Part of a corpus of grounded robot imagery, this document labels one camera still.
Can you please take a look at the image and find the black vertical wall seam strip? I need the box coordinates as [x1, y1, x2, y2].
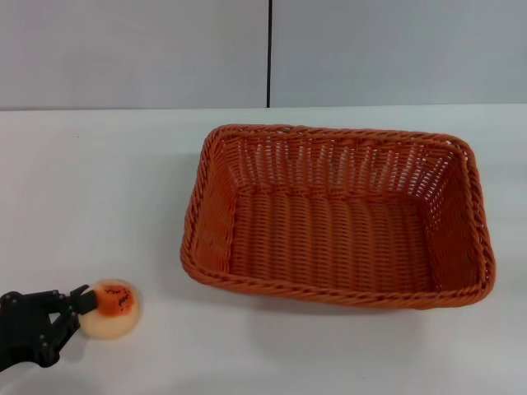
[265, 0, 276, 109]

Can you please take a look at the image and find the orange woven rectangular basket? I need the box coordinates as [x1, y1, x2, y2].
[179, 123, 497, 310]

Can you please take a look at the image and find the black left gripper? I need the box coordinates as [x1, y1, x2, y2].
[0, 284, 99, 368]

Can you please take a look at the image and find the round bun with orange glaze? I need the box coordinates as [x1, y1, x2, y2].
[80, 278, 143, 341]

